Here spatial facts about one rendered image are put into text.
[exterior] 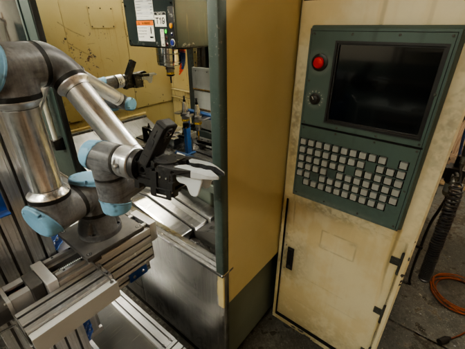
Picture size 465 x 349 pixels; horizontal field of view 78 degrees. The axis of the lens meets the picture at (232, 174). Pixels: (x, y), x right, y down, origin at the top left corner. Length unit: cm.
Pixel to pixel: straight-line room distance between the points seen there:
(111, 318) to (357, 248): 141
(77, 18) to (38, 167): 209
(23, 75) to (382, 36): 100
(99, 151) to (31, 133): 24
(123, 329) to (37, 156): 124
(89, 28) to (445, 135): 262
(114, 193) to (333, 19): 91
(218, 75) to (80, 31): 214
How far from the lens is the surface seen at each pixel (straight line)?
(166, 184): 62
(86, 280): 114
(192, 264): 140
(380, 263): 143
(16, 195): 117
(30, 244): 126
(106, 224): 113
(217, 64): 87
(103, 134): 88
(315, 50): 116
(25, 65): 88
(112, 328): 195
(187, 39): 176
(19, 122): 91
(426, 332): 241
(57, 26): 283
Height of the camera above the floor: 172
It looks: 27 degrees down
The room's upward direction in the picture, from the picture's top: straight up
